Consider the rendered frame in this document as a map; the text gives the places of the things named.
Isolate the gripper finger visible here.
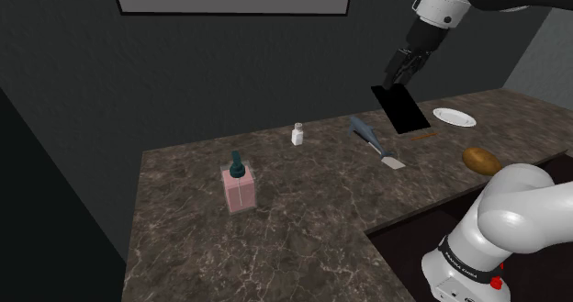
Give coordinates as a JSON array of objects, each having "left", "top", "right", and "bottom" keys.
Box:
[
  {"left": 384, "top": 47, "right": 410, "bottom": 88},
  {"left": 401, "top": 50, "right": 433, "bottom": 87}
]

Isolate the black flat tablet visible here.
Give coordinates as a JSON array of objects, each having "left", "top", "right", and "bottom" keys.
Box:
[{"left": 370, "top": 84, "right": 433, "bottom": 136}]

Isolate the white round plate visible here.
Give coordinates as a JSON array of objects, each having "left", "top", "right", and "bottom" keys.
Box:
[{"left": 432, "top": 107, "right": 478, "bottom": 129}]

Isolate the blue dolphin figure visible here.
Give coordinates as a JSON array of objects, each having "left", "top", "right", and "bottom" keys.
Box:
[{"left": 347, "top": 115, "right": 397, "bottom": 161}]

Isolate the spatula with white blade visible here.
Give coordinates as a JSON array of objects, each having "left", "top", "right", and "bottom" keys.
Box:
[{"left": 367, "top": 140, "right": 407, "bottom": 171}]

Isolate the brown potato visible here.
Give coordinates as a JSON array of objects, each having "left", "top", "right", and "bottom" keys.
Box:
[{"left": 461, "top": 146, "right": 504, "bottom": 177}]

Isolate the white salt shaker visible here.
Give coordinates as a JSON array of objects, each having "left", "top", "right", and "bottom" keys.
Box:
[{"left": 290, "top": 121, "right": 306, "bottom": 147}]

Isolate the pink soap dispenser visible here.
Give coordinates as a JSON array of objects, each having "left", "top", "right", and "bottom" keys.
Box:
[{"left": 220, "top": 150, "right": 259, "bottom": 216}]

